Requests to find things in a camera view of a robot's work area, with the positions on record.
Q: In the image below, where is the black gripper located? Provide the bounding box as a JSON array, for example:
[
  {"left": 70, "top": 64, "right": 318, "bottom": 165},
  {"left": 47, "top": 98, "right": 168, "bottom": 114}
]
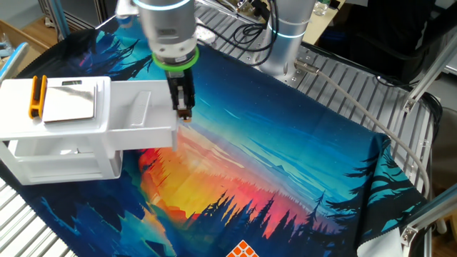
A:
[{"left": 164, "top": 66, "right": 197, "bottom": 124}]

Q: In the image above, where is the white plastic drawer cabinet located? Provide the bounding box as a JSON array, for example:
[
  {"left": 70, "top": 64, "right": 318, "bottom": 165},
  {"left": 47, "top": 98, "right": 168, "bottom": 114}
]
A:
[{"left": 0, "top": 76, "right": 124, "bottom": 186}]

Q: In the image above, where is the white power strip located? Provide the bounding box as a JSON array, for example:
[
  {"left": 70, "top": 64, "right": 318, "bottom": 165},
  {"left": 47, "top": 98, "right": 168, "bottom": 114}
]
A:
[{"left": 195, "top": 26, "right": 216, "bottom": 46}]

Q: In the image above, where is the colourful forest sunset cloth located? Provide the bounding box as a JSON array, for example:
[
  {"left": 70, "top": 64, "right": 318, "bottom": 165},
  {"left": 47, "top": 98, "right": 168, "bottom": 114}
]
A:
[{"left": 0, "top": 26, "right": 429, "bottom": 257}]

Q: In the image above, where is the white digital scale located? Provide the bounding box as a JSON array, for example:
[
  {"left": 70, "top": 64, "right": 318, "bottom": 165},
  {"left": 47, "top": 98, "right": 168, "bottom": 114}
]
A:
[{"left": 42, "top": 79, "right": 98, "bottom": 124}]

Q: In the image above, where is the orange green Rubik's cube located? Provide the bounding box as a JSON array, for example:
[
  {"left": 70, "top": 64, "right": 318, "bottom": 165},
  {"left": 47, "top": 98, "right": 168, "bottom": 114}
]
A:
[{"left": 226, "top": 239, "right": 260, "bottom": 257}]

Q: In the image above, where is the orange black clip tool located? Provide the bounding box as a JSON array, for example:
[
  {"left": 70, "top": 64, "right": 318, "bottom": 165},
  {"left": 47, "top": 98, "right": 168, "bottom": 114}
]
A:
[{"left": 28, "top": 74, "right": 48, "bottom": 120}]

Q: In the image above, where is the clear glass cup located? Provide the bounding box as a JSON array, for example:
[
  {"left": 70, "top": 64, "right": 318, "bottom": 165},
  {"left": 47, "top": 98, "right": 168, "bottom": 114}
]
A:
[{"left": 313, "top": 0, "right": 328, "bottom": 17}]

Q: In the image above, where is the light blue curved bar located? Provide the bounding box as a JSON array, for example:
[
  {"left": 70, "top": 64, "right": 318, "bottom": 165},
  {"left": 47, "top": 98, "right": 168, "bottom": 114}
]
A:
[{"left": 0, "top": 41, "right": 30, "bottom": 85}]

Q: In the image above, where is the light wooden board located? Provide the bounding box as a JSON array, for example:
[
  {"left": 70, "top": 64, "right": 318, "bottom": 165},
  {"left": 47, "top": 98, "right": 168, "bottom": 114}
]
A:
[{"left": 0, "top": 19, "right": 49, "bottom": 69}]

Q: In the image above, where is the black equipment case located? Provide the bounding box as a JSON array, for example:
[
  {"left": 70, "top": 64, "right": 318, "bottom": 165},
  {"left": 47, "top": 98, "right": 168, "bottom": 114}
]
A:
[{"left": 317, "top": 0, "right": 457, "bottom": 85}]

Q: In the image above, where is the white underlay cloth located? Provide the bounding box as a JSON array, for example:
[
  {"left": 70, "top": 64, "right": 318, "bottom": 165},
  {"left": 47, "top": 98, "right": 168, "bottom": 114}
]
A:
[{"left": 356, "top": 228, "right": 404, "bottom": 257}]

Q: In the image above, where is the grey cable with metal connector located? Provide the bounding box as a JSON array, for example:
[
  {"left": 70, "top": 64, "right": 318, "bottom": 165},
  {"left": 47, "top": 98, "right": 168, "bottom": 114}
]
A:
[{"left": 294, "top": 59, "right": 431, "bottom": 199}]

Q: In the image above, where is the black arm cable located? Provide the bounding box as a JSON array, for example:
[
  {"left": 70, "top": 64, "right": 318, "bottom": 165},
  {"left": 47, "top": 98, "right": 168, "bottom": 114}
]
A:
[{"left": 195, "top": 0, "right": 280, "bottom": 68}]

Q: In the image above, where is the aluminium frame post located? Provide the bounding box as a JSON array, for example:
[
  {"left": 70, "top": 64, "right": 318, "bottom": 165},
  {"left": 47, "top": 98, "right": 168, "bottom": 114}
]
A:
[
  {"left": 402, "top": 34, "right": 457, "bottom": 114},
  {"left": 399, "top": 185, "right": 457, "bottom": 257}
]

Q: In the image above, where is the black cable bundle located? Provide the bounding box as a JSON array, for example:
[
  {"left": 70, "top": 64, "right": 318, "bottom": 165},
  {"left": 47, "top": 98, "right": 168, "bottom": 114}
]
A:
[{"left": 423, "top": 91, "right": 444, "bottom": 154}]

